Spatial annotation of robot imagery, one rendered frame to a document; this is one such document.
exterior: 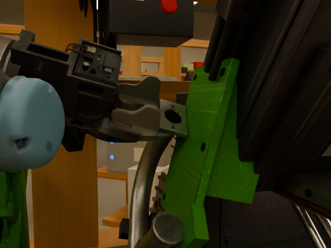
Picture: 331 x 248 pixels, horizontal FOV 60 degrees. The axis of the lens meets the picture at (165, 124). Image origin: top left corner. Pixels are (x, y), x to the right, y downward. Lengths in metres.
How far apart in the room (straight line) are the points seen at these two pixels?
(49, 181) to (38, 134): 0.46
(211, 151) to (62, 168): 0.43
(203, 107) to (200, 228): 0.14
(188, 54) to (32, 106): 11.31
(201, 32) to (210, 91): 11.57
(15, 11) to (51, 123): 10.45
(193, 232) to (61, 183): 0.43
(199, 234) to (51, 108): 0.19
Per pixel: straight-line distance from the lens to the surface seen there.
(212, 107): 0.34
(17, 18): 10.63
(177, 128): 0.38
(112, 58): 0.35
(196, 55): 11.65
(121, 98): 0.40
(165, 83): 0.78
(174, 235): 0.33
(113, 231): 0.81
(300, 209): 0.41
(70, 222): 0.72
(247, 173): 0.36
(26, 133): 0.23
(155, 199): 0.53
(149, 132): 0.37
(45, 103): 0.25
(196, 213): 0.33
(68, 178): 0.69
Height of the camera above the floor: 1.23
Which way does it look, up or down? 5 degrees down
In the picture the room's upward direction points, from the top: straight up
